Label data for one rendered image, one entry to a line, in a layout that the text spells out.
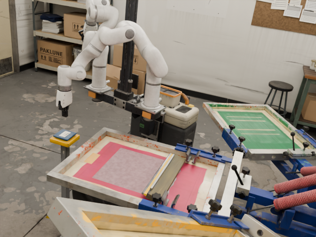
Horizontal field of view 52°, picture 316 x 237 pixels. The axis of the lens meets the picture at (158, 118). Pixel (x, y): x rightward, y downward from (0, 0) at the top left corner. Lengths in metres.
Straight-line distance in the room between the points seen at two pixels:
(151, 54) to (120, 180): 0.71
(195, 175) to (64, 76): 0.90
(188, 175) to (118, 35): 0.83
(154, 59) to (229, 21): 3.47
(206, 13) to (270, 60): 1.22
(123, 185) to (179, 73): 4.06
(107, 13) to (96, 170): 0.92
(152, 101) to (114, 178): 0.58
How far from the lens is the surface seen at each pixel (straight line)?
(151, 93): 2.01
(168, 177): 1.69
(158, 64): 1.88
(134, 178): 1.71
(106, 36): 1.77
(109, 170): 1.75
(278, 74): 5.34
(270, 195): 1.66
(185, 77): 5.55
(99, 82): 2.27
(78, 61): 1.95
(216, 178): 1.75
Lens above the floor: 1.95
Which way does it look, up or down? 25 degrees down
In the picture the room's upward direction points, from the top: 7 degrees clockwise
